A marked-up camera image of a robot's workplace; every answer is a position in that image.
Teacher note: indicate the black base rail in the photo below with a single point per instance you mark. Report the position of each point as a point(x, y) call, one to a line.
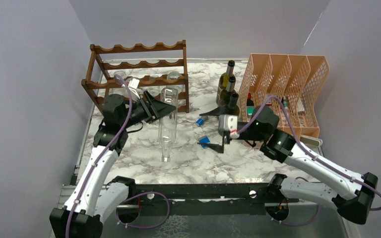
point(198, 199)

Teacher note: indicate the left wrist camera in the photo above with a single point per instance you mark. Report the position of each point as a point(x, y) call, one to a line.
point(133, 84)

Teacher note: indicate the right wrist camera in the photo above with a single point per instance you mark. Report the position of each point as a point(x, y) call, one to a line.
point(227, 122)

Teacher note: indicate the green wine bottle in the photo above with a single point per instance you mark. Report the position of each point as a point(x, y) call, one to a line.
point(229, 103)
point(226, 93)
point(224, 78)

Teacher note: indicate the blue grey stamp cap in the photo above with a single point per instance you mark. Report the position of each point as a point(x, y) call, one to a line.
point(203, 141)

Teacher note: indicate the peach plastic file organizer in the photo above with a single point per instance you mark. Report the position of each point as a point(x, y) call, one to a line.
point(298, 78)

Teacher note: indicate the blue grey stamp cylinder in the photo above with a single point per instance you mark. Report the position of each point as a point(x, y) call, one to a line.
point(200, 122)

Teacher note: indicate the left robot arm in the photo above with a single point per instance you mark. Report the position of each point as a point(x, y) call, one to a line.
point(88, 207)

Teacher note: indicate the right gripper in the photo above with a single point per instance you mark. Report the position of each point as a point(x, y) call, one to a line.
point(219, 148)

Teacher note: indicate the green black red stamp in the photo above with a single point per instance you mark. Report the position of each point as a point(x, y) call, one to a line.
point(249, 106)

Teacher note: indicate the clear glass bottle top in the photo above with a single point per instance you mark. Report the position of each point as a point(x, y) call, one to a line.
point(168, 124)

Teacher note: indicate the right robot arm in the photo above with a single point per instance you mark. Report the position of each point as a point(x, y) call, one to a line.
point(350, 193)

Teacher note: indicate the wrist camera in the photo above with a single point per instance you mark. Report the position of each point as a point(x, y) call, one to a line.
point(227, 122)
point(133, 84)

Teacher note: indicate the clear bottle lower right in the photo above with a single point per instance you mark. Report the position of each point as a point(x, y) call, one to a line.
point(172, 76)

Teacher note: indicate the grey flat item behind organizer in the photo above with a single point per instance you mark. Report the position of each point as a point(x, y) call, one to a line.
point(311, 140)

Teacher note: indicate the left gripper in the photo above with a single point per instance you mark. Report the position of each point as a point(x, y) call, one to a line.
point(154, 108)

